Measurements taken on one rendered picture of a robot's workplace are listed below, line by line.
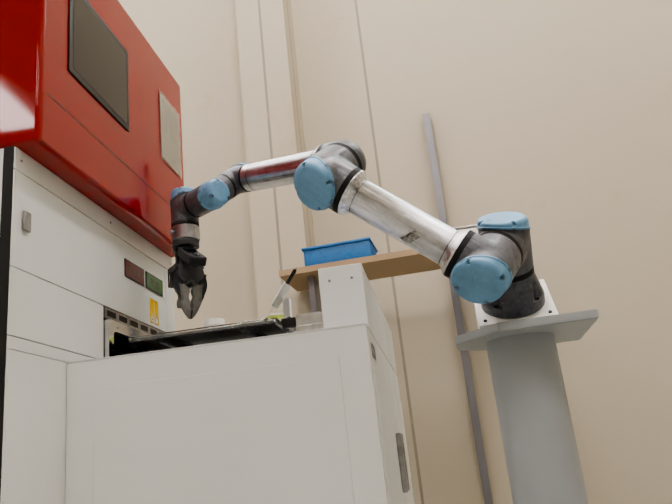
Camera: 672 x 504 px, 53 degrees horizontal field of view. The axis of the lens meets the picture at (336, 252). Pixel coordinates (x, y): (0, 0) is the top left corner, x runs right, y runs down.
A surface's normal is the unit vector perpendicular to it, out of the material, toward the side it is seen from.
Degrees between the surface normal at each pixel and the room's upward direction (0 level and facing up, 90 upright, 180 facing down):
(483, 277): 132
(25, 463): 90
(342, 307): 90
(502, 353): 90
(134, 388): 90
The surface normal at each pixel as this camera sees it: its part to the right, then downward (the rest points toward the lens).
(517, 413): -0.62, -0.17
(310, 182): -0.59, 0.37
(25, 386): 0.98, -0.14
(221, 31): -0.21, -0.27
